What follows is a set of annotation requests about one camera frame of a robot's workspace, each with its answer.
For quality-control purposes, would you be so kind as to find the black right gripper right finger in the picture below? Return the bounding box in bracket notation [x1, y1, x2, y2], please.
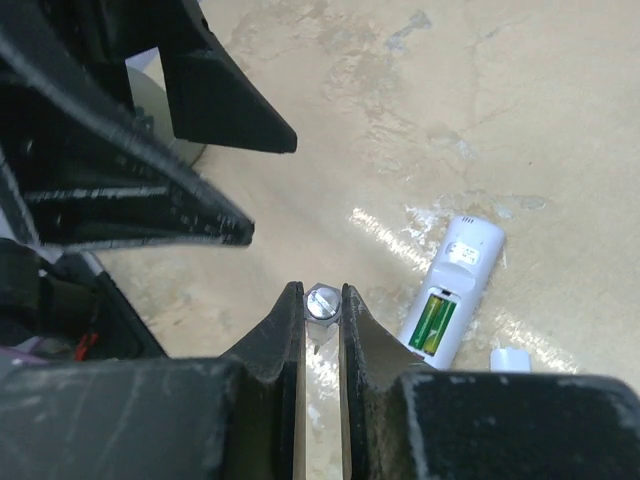
[339, 285, 639, 479]

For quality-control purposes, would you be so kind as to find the clear handled screwdriver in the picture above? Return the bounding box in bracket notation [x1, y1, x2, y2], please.
[303, 283, 342, 354]

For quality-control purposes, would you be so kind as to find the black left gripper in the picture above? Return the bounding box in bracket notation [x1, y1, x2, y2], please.
[1, 1, 297, 252]

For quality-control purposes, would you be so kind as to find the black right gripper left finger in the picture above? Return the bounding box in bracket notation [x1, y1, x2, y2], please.
[1, 282, 305, 479]

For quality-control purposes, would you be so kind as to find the white battery cover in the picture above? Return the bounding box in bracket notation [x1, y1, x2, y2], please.
[489, 347, 532, 373]

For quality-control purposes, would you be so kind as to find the green AA battery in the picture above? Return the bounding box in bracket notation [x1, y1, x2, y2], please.
[423, 300, 456, 355]
[409, 295, 444, 349]

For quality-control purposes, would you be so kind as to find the white remote control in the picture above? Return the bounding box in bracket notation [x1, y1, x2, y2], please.
[398, 216, 506, 370]

